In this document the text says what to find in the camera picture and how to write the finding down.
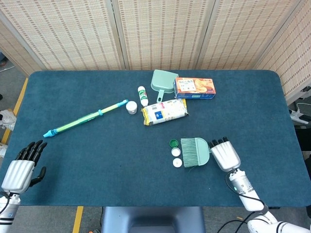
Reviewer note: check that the long green blue tube toy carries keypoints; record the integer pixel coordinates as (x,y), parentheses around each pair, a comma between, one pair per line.
(80,119)

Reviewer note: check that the white bottle cap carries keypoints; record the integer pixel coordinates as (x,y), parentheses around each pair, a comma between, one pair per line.
(177,162)
(176,152)

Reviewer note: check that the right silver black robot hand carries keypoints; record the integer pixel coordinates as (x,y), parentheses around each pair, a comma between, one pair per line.
(226,156)

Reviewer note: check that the woven bamboo screen panel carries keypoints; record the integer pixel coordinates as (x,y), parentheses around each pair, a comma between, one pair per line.
(243,34)
(17,53)
(162,34)
(68,34)
(291,55)

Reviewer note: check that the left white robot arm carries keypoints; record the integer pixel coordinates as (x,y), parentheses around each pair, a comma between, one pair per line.
(8,208)

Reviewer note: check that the yellow white snack bag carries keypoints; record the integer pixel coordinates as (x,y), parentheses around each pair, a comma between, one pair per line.
(165,112)

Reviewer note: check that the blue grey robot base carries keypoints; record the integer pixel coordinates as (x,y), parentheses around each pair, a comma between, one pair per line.
(153,218)

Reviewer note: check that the black equipment box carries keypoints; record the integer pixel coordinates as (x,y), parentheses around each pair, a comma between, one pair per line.
(305,138)

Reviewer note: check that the mint green dustpan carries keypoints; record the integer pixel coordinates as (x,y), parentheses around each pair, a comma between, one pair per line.
(162,81)

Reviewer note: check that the green bottle cap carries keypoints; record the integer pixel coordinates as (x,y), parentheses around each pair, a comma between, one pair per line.
(174,143)

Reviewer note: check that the white power strip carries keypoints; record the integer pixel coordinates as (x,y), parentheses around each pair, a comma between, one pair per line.
(296,117)

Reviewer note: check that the blue felt table cover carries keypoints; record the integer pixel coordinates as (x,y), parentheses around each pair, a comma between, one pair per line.
(97,157)

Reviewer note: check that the white plastic bag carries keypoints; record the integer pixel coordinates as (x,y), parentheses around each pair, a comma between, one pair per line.
(7,119)

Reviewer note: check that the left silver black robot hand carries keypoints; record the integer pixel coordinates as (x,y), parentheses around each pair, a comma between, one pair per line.
(18,173)

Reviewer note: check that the small white jar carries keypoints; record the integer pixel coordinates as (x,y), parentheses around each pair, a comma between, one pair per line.
(131,107)

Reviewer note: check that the orange biscuit box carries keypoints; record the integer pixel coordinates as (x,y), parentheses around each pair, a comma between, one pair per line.
(194,87)

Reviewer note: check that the white bottle green label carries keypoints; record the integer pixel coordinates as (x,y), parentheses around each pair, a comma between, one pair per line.
(143,96)

